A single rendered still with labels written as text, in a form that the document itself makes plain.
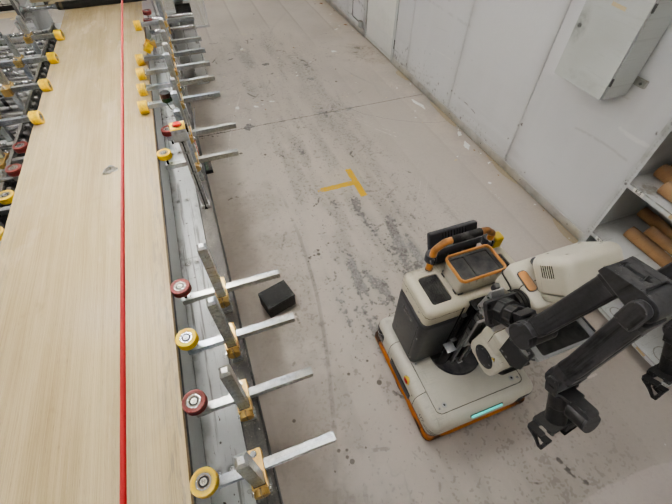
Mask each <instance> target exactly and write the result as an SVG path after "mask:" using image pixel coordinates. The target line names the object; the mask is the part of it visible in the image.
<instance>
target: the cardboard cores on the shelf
mask: <svg viewBox="0 0 672 504"><path fill-rule="evenodd" d="M653 176H654V177H656V178H657V179H659V180H660V181H661V182H663V183H664V184H663V185H662V186H661V187H660V188H659V189H658V190H657V193H658V194H660V195H661V196H662V197H664V198H665V199H666V200H668V201H669V202H670V203H672V165H671V166H670V165H668V164H664V165H662V166H661V167H659V168H658V169H657V170H656V171H655V172H654V174H653ZM637 216H638V217H640V218H641V219H642V220H643V221H644V222H646V223H647V224H648V225H649V226H650V228H648V229H647V230H645V231H644V232H643V233H642V232H641V231H640V230H639V229H637V228H636V227H635V226H634V227H631V228H629V229H628V230H627V231H626V232H625V233H624V234H623V236H624V237H625V238H627V239H628V240H629V241H630V242H631V243H633V244H634V245H635V246H636V247H638V248H639V249H640V250H641V251H642V252H644V253H645V254H646V255H647V256H648V257H650V258H651V259H652V260H653V261H654V262H656V263H657V264H658V265H659V266H660V267H663V266H665V265H667V264H669V263H671V262H672V227H671V226H670V225H669V224H668V223H666V222H665V221H664V220H663V219H661V218H660V217H659V216H658V215H656V214H655V213H654V212H653V211H651V210H650V209H649V208H648V207H645V208H643V209H641V210H640V211H639V212H638V213H637Z"/></svg>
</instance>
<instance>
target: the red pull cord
mask: <svg viewBox="0 0 672 504"><path fill-rule="evenodd" d="M119 504H127V456H126V320H125V185H124V50H123V0H121V178H120V486H119Z"/></svg>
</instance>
